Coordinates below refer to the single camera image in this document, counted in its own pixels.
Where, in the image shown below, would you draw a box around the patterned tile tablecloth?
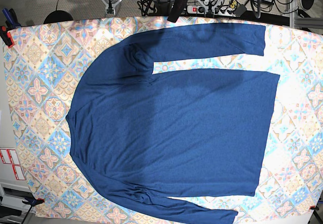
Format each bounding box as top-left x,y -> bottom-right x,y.
1,17 -> 322,223

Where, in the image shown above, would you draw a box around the red black clamp top-left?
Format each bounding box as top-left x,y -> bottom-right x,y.
1,26 -> 14,48

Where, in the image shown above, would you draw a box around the white power strip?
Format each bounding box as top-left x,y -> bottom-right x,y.
186,5 -> 235,17

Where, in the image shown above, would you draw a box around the black round stand base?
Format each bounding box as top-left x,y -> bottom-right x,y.
44,10 -> 73,24

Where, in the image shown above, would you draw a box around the black power adapter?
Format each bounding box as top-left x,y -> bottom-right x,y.
234,4 -> 247,17

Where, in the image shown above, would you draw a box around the black strap under mount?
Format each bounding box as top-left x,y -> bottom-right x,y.
167,0 -> 188,23

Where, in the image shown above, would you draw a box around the blue clamp bottom-left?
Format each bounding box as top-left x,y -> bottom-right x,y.
22,197 -> 44,207

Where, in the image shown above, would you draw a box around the red clamp bottom-right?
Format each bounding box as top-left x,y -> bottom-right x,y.
310,206 -> 319,211

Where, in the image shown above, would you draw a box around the red white labels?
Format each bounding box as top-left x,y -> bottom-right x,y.
1,148 -> 25,181

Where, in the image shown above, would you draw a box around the blue long-sleeve T-shirt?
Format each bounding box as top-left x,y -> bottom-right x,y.
66,23 -> 280,223

